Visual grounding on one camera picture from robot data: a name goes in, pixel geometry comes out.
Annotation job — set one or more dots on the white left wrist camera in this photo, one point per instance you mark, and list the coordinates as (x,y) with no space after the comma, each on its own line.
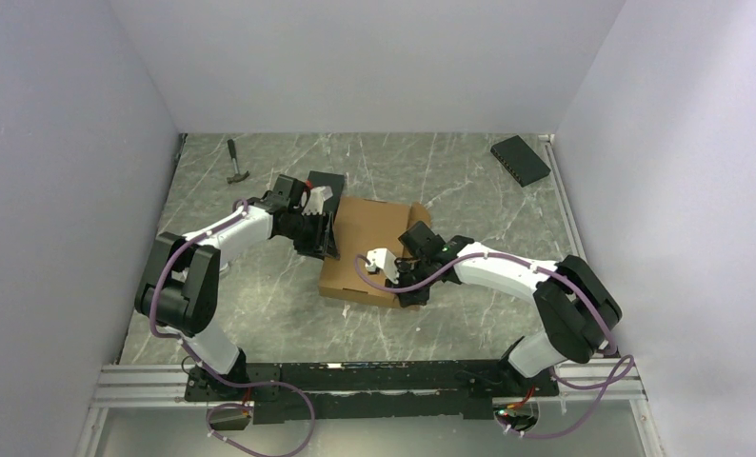
(316,199)

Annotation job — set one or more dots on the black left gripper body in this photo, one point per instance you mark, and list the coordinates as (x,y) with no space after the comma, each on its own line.
(308,231)

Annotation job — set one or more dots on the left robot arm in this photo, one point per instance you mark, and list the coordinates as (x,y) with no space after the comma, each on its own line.
(178,290)

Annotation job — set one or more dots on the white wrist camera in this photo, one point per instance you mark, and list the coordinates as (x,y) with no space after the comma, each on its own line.
(316,199)
(382,260)

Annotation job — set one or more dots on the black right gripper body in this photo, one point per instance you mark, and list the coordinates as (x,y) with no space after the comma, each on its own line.
(412,274)

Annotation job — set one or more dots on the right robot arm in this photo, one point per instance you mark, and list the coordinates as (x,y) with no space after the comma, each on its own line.
(576,310)

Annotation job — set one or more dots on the black handled hammer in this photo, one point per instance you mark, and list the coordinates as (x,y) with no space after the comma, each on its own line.
(238,175)

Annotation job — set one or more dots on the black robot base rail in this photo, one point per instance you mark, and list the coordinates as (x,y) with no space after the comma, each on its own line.
(280,392)

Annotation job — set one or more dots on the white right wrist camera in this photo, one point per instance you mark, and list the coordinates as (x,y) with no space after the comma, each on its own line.
(382,260)

